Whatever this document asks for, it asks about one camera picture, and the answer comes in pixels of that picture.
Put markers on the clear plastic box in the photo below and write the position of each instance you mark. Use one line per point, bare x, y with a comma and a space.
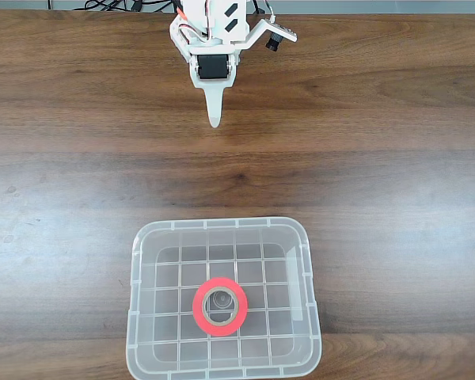
166, 277

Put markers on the red tape roll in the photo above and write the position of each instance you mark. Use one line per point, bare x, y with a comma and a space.
200, 316

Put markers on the black wrist camera white bracket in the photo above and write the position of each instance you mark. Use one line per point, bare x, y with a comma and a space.
275, 39

